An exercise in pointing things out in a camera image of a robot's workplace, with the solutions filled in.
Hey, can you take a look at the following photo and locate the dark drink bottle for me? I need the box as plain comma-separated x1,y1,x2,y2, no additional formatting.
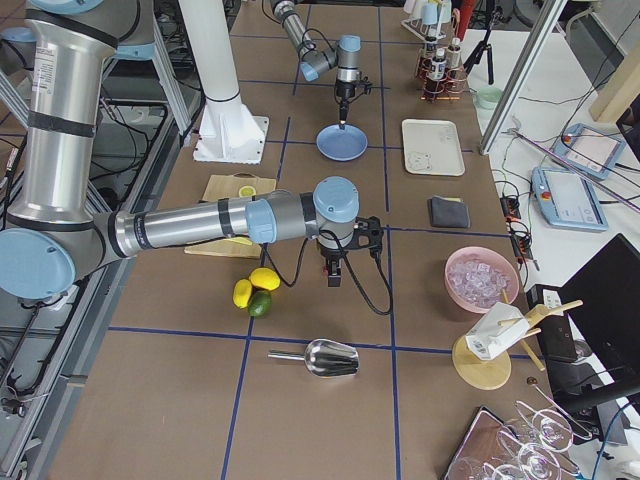
429,48,446,81
446,37,461,70
421,35,438,60

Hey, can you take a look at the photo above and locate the half lemon slice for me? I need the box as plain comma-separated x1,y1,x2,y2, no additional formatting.
238,185,257,197

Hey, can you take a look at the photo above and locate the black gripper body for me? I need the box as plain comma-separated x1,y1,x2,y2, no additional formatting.
319,247,346,278
334,79,372,106

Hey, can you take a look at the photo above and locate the metal scoop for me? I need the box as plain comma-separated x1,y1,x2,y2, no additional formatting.
268,339,360,378

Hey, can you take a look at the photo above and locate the black tripod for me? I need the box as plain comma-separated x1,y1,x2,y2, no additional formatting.
463,0,503,85

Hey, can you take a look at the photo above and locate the blue teach pendant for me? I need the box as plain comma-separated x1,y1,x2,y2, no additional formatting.
552,123,626,180
531,167,609,232

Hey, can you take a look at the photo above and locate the cream bear tray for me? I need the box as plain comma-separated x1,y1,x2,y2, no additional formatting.
401,119,465,177

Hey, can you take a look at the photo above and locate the white wire cup rack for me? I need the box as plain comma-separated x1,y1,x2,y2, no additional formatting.
401,0,453,40

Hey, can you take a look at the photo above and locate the pink bowl with ice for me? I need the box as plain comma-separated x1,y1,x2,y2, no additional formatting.
444,246,520,313

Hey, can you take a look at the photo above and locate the yellow lemon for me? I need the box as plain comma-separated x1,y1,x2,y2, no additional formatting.
249,267,281,291
232,278,253,309

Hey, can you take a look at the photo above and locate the wooden cutting board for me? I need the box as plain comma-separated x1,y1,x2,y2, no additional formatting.
184,173,277,259

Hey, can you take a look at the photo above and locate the wooden paper towel stand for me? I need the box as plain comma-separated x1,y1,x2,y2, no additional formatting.
452,300,583,390

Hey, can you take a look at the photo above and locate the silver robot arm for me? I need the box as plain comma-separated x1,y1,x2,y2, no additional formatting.
1,1,360,300
270,0,372,130

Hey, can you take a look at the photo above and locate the green bowl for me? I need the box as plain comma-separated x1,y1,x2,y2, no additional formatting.
475,85,503,110

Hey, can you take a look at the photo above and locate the blue round plate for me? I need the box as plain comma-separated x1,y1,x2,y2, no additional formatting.
316,124,368,162

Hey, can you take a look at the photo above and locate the green lime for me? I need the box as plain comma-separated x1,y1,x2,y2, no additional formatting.
247,290,272,318

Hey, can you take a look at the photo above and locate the copper wire bottle rack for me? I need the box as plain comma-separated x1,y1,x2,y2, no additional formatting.
415,36,467,102

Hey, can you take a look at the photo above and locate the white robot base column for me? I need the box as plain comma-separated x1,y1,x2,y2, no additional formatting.
179,0,269,164

